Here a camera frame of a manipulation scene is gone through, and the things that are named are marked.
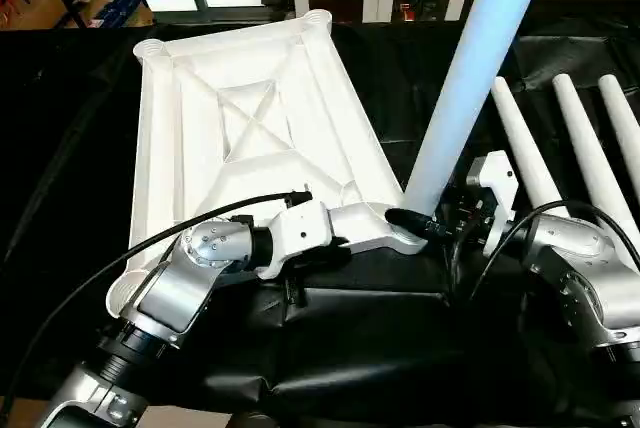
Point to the black mat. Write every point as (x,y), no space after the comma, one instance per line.
(375,348)

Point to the brown cardboard sheet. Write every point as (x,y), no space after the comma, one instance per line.
(175,415)

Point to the light brown wooden shelf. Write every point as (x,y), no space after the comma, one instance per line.
(40,5)

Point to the white plastic table top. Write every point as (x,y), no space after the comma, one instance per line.
(250,123)

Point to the dark left robot foot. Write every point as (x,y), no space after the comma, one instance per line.
(255,420)

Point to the blue printed package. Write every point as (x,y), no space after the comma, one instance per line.
(117,8)

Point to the white plastic table leg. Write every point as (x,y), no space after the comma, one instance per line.
(470,73)
(585,148)
(622,108)
(525,158)

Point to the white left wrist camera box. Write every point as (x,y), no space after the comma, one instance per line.
(300,235)

